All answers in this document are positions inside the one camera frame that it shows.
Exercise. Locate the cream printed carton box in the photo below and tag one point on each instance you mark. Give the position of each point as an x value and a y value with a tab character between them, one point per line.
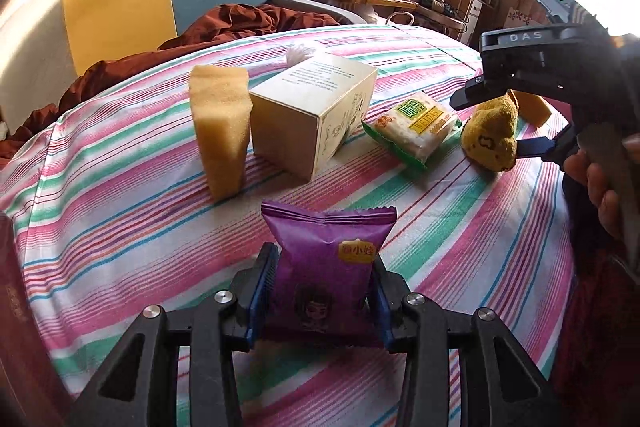
302	116

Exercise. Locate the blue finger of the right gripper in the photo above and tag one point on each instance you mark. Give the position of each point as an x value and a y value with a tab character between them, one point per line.
555	150

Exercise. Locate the tall yellow sponge block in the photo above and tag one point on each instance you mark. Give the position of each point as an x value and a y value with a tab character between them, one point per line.
220	107

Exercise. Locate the rust red blanket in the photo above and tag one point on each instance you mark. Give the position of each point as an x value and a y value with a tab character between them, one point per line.
225	23

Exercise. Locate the red trousers lap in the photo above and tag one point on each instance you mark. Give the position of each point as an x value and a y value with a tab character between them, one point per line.
595	374

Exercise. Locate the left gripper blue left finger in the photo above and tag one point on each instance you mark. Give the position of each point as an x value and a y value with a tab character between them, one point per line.
252	289

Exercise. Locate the Weidan cracker packet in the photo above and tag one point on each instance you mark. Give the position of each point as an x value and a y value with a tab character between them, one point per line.
414	128

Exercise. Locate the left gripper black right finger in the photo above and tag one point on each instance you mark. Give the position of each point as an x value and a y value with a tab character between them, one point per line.
386	294

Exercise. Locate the metal chair with clutter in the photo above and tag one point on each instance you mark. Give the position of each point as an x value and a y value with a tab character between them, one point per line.
455	18

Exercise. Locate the striped pink green tablecloth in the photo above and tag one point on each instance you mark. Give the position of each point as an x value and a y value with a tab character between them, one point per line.
108	211

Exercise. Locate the yellow sponge wedge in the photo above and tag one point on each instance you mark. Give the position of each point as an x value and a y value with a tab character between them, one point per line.
532	108

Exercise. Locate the mustard yellow knitted sock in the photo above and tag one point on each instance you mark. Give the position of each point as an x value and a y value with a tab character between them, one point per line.
488	137

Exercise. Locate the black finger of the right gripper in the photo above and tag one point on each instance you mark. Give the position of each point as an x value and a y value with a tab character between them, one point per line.
472	93

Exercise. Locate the person's right hand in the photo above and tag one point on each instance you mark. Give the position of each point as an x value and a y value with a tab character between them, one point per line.
583	170

